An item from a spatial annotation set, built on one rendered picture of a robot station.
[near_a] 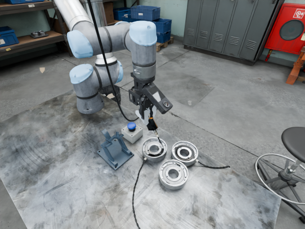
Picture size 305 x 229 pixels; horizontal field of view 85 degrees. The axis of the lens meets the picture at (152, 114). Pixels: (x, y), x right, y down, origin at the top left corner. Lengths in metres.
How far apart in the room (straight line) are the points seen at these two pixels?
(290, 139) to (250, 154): 0.72
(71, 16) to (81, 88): 0.39
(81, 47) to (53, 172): 0.49
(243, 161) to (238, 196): 1.20
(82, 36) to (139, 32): 0.16
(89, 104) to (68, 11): 0.47
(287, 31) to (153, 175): 3.60
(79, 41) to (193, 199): 0.61
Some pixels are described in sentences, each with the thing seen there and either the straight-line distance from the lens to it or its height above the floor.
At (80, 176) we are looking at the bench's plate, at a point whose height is 0.80.
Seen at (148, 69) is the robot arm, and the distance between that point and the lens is 0.52.
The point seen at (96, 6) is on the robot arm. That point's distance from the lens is 0.89.
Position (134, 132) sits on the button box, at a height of 0.84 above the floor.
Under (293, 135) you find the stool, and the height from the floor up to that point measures 0.62.
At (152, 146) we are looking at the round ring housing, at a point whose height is 0.82.
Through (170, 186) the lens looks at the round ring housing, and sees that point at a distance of 0.62.
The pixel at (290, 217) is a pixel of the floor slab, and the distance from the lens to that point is 1.79.
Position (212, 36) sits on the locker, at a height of 0.39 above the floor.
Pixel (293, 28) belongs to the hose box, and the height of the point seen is 0.68.
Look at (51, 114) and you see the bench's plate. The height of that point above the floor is 0.80.
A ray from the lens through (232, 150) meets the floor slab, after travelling 1.93.
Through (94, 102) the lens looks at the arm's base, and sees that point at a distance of 0.95.
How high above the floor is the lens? 1.39
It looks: 40 degrees down
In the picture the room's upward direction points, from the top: straight up
